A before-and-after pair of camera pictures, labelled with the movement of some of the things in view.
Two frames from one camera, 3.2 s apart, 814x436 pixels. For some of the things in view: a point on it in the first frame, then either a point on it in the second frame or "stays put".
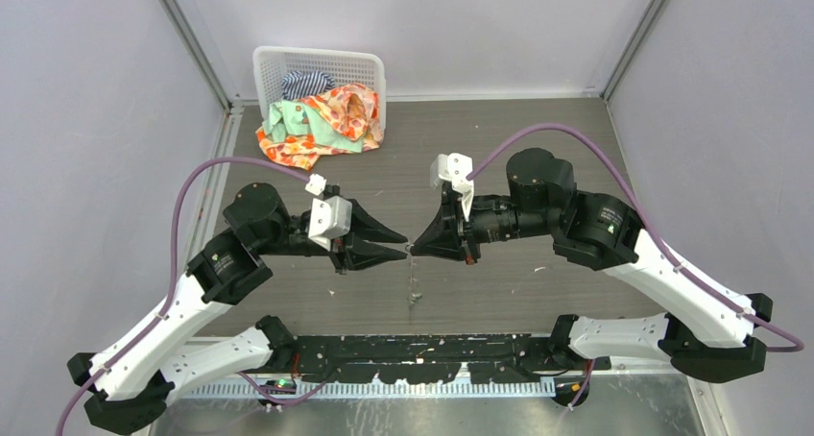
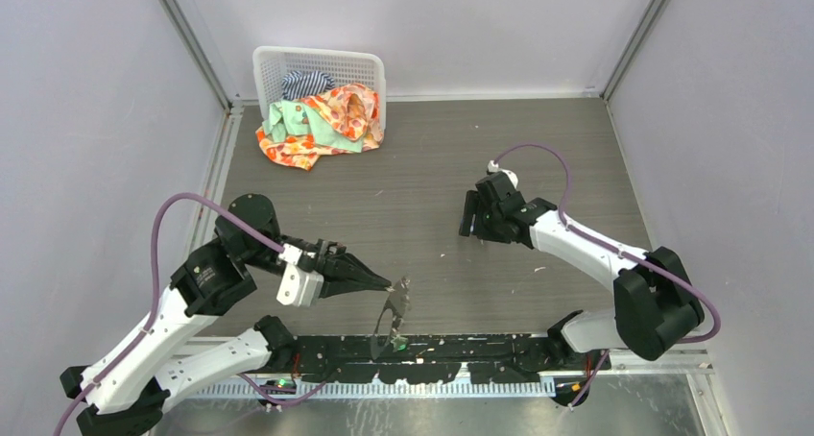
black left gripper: [354, 251] → [339, 265]
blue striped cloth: [296, 84] stays put
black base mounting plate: [430, 358] stays put
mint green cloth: [292, 117] stays put
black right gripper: [449, 234] → [474, 201]
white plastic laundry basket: [345, 67] stays put
